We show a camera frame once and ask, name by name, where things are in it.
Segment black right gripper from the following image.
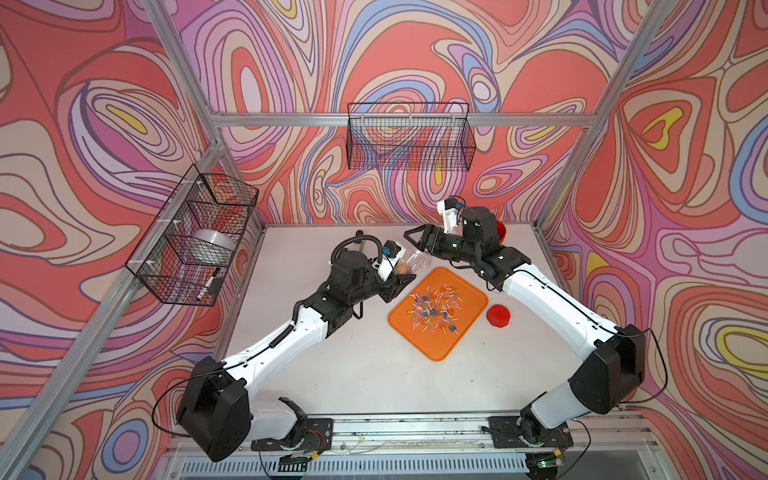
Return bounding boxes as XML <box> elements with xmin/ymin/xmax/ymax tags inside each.
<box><xmin>403</xmin><ymin>224</ymin><xmax>479</xmax><ymax>264</ymax></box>

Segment white lid jar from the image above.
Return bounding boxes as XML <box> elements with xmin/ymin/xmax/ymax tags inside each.
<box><xmin>394</xmin><ymin>250</ymin><xmax>430</xmax><ymax>275</ymax></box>

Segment candies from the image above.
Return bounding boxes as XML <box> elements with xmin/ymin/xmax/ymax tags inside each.
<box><xmin>407</xmin><ymin>285</ymin><xmax>462</xmax><ymax>335</ymax></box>

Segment red jar lid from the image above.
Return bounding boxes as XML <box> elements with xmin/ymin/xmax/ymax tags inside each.
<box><xmin>486</xmin><ymin>304</ymin><xmax>511</xmax><ymax>328</ymax></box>

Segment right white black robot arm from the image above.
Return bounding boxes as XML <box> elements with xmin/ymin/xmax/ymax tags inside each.
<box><xmin>404</xmin><ymin>200</ymin><xmax>647</xmax><ymax>447</ymax></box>

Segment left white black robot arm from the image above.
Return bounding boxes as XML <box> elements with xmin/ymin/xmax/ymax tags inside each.
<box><xmin>176</xmin><ymin>242</ymin><xmax>415</xmax><ymax>462</ymax></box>

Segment orange plastic tray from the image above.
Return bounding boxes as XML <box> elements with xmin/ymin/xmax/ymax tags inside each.
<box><xmin>388</xmin><ymin>267</ymin><xmax>488</xmax><ymax>362</ymax></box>

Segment red cup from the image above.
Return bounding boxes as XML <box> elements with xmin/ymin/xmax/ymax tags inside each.
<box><xmin>496</xmin><ymin>220</ymin><xmax>507</xmax><ymax>243</ymax></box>

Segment white roll in basket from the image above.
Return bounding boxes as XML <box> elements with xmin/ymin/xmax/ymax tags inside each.
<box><xmin>186</xmin><ymin>229</ymin><xmax>236</xmax><ymax>266</ymax></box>

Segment black marker in basket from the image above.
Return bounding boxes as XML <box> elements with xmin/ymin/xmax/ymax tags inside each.
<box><xmin>197</xmin><ymin>267</ymin><xmax>221</xmax><ymax>302</ymax></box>

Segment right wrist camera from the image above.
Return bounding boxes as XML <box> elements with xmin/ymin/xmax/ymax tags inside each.
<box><xmin>437</xmin><ymin>196</ymin><xmax>466</xmax><ymax>234</ymax></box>

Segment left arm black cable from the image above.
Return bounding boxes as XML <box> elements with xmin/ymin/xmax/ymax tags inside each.
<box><xmin>329</xmin><ymin>233</ymin><xmax>385</xmax><ymax>265</ymax></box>

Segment back black wire basket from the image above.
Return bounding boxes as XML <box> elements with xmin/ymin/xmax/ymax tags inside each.
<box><xmin>346</xmin><ymin>100</ymin><xmax>477</xmax><ymax>172</ymax></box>

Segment black wire basket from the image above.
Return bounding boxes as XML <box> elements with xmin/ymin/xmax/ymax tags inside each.
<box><xmin>346</xmin><ymin>100</ymin><xmax>477</xmax><ymax>172</ymax></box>
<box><xmin>125</xmin><ymin>165</ymin><xmax>259</xmax><ymax>307</ymax></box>

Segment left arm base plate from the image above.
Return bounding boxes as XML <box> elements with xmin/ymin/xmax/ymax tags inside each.
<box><xmin>251</xmin><ymin>417</ymin><xmax>334</xmax><ymax>454</ymax></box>

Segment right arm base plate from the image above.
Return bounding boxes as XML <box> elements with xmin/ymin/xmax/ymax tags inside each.
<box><xmin>481</xmin><ymin>416</ymin><xmax>574</xmax><ymax>450</ymax></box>

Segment left black wire basket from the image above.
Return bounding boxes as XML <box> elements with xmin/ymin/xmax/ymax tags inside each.
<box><xmin>125</xmin><ymin>165</ymin><xmax>259</xmax><ymax>307</ymax></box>

